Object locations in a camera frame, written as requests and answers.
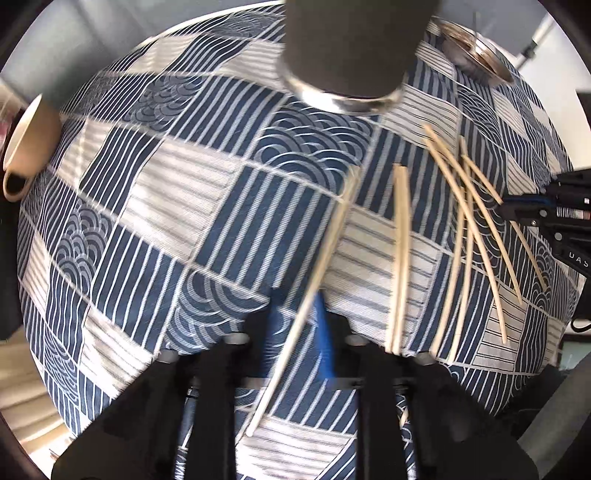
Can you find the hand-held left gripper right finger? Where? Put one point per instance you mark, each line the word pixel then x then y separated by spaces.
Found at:
pixel 324 334

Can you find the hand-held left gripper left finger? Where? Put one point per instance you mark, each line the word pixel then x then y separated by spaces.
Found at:
pixel 272 325

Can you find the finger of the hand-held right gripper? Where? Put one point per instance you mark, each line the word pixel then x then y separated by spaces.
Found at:
pixel 531 199
pixel 531 216

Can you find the pale bamboo chopstick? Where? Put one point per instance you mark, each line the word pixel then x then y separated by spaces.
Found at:
pixel 323 258

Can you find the bunch of bamboo chopsticks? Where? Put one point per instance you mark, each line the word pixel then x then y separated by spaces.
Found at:
pixel 400 240

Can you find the dark cylindrical utensil holder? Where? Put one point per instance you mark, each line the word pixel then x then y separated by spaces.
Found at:
pixel 351 46

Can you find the shiny metal bowl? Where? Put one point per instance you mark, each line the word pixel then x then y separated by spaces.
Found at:
pixel 475 55

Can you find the blue patterned tablecloth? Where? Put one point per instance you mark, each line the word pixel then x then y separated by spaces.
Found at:
pixel 184 184

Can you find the cream ceramic mug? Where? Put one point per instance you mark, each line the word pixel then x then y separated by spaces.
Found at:
pixel 32 143

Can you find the blue-grey padded headboard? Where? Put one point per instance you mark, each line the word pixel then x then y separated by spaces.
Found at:
pixel 69 60

